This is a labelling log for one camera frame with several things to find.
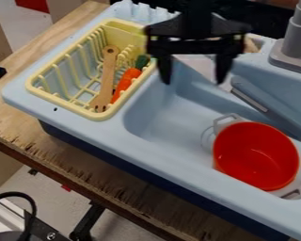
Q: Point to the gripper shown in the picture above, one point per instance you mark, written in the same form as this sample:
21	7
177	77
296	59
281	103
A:
195	34

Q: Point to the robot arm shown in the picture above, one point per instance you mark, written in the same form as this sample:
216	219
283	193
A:
199	6

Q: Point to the light blue toy sink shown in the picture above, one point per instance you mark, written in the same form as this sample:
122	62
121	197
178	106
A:
165	125

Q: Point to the orange toy carrot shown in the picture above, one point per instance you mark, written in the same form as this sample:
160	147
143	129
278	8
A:
124	83

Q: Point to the wooden spatula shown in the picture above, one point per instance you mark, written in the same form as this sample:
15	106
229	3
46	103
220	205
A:
107	75

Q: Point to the grey tap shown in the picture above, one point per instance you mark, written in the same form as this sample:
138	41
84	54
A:
297	37

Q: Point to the yellow dish rack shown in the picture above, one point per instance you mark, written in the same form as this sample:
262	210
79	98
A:
69	78

